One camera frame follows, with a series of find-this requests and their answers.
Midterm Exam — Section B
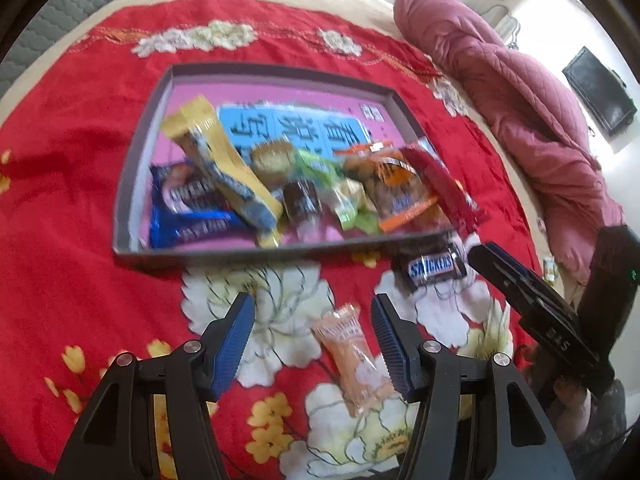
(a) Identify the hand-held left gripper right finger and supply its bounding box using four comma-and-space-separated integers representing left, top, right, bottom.
372, 293, 576, 480

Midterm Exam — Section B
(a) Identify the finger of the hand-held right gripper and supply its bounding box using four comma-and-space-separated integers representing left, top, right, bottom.
469, 247, 552, 324
487, 242, 577, 319

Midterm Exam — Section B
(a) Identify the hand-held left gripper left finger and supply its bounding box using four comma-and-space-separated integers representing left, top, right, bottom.
52, 292, 257, 480

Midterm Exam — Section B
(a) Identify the peach snack packet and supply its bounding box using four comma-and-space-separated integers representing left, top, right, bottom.
311, 303, 402, 419

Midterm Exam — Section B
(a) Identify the brown chocolate bar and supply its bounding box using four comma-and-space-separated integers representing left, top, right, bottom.
391, 241, 470, 295

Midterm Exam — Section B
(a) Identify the red stick snack packet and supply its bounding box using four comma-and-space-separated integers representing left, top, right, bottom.
400, 139, 492, 235

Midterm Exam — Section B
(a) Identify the orange-edged pastry packet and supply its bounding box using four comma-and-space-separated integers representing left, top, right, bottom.
345, 142, 454, 234

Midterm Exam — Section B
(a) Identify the green milk snack packet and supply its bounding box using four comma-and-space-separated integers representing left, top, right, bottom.
294, 149, 384, 234

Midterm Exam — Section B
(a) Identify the small brown snack packet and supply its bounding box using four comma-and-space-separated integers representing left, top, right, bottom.
281, 177, 326, 241

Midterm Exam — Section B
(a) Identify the dark blue cookie packet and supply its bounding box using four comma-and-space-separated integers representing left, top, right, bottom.
150, 160, 236, 212

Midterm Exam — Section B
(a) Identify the clear sandwich cookie packet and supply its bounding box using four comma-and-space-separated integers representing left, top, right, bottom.
249, 140, 300, 189

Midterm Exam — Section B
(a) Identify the yellow snack packet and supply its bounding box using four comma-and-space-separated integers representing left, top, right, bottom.
161, 95, 285, 250

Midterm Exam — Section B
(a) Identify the grey cardboard box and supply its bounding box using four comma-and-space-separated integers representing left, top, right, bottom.
112, 62, 457, 272

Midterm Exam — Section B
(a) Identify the person's right forearm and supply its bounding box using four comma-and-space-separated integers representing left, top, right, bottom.
580, 380, 631, 466

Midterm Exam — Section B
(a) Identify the person's right hand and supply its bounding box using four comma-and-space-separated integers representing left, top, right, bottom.
552, 380, 599, 443

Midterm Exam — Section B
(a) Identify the pink quilt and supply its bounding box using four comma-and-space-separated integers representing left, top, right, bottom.
392, 0, 627, 287

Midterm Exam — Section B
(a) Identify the black television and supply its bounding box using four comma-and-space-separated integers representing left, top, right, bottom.
562, 46, 637, 137

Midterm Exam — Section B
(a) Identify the red floral blanket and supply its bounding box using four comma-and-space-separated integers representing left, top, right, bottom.
0, 0, 547, 480

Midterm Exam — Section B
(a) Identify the grey quilted headboard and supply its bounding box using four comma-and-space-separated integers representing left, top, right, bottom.
0, 0, 127, 102

